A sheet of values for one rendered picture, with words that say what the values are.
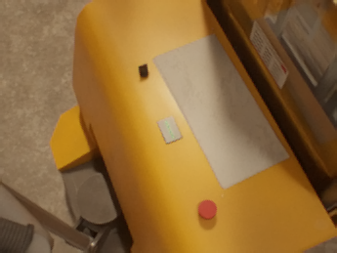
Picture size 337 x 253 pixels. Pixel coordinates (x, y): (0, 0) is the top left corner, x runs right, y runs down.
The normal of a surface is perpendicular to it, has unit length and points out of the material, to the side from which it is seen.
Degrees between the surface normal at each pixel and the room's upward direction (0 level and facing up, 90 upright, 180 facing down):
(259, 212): 0
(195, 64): 0
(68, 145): 22
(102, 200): 0
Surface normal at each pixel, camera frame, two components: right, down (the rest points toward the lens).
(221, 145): -0.03, -0.40
